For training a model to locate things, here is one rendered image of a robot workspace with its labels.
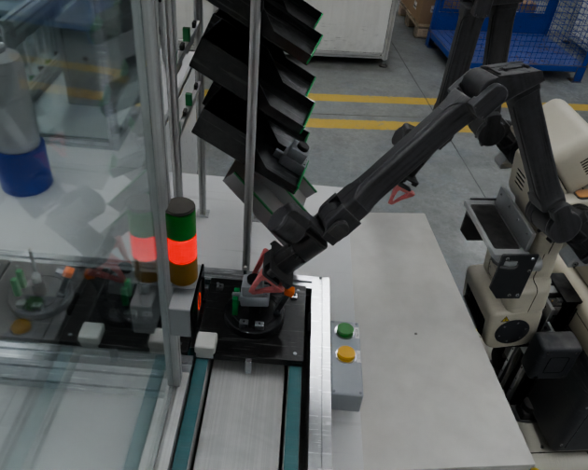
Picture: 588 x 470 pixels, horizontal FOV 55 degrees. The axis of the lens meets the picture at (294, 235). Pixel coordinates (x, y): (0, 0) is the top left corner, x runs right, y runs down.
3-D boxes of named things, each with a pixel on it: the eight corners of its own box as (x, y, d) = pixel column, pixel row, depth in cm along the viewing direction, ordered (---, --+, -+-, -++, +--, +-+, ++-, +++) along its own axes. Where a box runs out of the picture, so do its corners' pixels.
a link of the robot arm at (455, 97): (513, 99, 104) (485, 82, 113) (498, 77, 101) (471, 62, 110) (340, 249, 114) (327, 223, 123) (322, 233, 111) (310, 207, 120)
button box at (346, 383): (355, 338, 139) (358, 321, 135) (359, 412, 123) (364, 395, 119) (327, 336, 139) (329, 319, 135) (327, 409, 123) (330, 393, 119)
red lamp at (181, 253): (199, 247, 98) (198, 225, 95) (194, 266, 94) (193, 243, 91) (170, 244, 98) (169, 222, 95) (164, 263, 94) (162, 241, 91)
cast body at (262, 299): (270, 293, 131) (269, 270, 126) (268, 307, 127) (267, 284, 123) (233, 293, 131) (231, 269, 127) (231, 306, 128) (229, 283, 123)
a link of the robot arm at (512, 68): (548, 52, 101) (518, 40, 110) (479, 89, 102) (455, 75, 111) (585, 233, 125) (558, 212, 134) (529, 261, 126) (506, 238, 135)
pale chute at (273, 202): (304, 228, 158) (316, 222, 155) (294, 258, 147) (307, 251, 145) (237, 154, 148) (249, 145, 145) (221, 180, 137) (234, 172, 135)
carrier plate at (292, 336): (305, 291, 143) (306, 284, 142) (302, 366, 125) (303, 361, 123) (211, 283, 143) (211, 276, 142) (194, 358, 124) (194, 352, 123)
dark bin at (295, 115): (311, 110, 135) (327, 86, 131) (300, 135, 125) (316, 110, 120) (208, 45, 131) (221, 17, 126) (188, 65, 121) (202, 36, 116)
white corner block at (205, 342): (217, 343, 128) (217, 332, 125) (215, 360, 124) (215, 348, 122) (197, 342, 128) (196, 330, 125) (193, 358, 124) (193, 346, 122)
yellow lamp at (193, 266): (200, 268, 101) (199, 247, 98) (195, 287, 98) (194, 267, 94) (172, 266, 101) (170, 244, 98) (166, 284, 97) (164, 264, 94)
